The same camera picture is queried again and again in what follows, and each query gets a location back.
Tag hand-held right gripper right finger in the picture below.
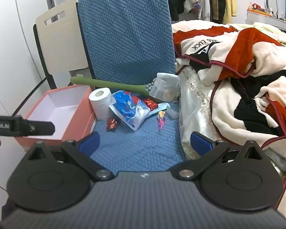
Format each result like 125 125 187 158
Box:
170 131 264 181

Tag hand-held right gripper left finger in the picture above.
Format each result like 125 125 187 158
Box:
26 131 114 181

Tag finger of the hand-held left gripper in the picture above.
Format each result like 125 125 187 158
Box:
21 118 56 137

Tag red snack packet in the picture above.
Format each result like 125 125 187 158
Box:
106 119 119 131

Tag pink storage box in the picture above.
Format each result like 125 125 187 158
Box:
14 85 97 149

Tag pink yellow candy wrapper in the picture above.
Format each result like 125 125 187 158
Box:
157 111 167 130

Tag blue plastic bag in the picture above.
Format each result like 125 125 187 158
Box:
109 90 151 132

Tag blue face mask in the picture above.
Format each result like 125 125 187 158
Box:
146 101 171 118

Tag crinkled red candy wrapper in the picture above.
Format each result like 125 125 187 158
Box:
143 98 158 110

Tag white towel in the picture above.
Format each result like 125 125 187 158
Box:
156 73 181 87

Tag white lace bed skirt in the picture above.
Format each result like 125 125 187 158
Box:
176 65 229 160

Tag white toilet paper roll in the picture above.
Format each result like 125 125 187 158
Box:
89 87 113 121

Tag clear pouch with powder puff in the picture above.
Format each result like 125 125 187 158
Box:
149 77 180 102

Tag white wardrobe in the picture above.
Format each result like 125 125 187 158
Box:
0 0 55 196

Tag blue quilted cushion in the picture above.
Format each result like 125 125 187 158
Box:
77 0 189 172

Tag pale yellow fluffy blanket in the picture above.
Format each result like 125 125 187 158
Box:
229 22 286 50

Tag white dresser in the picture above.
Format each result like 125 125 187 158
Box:
246 10 286 32

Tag green long-handled massager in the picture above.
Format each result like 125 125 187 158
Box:
70 76 156 99

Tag cream chair with black frame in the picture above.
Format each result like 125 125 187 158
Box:
33 0 91 90

